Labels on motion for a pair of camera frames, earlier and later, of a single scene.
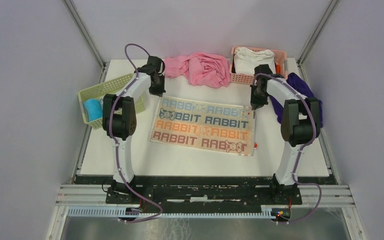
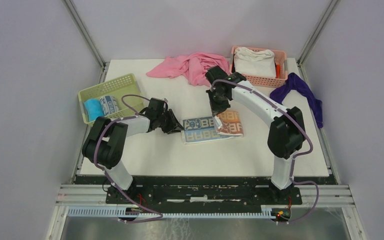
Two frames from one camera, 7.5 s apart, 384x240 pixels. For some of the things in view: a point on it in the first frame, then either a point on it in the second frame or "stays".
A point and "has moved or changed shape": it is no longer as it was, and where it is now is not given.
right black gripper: [255, 102] -> [216, 108]
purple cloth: [297, 83] stays
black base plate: [204, 191] stays
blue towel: [94, 109] stays
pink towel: [205, 68] stays
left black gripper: [159, 92] -> [174, 126]
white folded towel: [246, 59] stays
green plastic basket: [110, 87] stays
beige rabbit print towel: [224, 128] has moved or changed shape
